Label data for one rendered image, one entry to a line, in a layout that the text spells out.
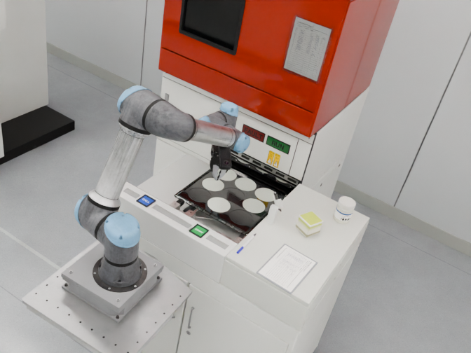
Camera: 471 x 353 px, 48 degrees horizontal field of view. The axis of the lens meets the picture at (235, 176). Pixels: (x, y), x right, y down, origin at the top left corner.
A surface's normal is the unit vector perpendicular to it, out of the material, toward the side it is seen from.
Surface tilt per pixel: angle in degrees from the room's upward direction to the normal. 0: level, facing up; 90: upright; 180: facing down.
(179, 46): 90
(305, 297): 0
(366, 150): 90
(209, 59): 90
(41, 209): 0
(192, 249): 90
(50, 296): 0
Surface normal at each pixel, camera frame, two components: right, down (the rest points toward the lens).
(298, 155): -0.52, 0.42
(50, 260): 0.17, -0.80
